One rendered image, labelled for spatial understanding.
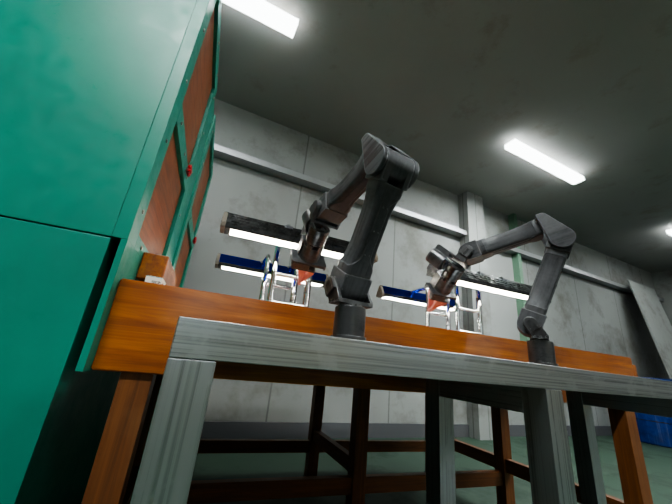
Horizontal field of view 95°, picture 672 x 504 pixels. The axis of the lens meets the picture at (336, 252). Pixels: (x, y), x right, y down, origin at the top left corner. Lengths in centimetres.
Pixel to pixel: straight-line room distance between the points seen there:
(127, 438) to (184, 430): 45
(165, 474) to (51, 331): 47
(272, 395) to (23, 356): 228
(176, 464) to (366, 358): 22
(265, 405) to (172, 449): 254
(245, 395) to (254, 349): 248
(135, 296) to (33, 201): 26
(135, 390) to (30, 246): 34
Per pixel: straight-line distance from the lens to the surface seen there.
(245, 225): 114
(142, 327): 78
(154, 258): 93
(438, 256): 110
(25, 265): 81
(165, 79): 99
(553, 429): 68
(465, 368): 52
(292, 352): 37
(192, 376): 35
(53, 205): 84
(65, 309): 78
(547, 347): 103
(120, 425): 81
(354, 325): 60
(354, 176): 73
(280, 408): 293
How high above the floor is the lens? 64
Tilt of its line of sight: 19 degrees up
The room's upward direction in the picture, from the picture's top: 6 degrees clockwise
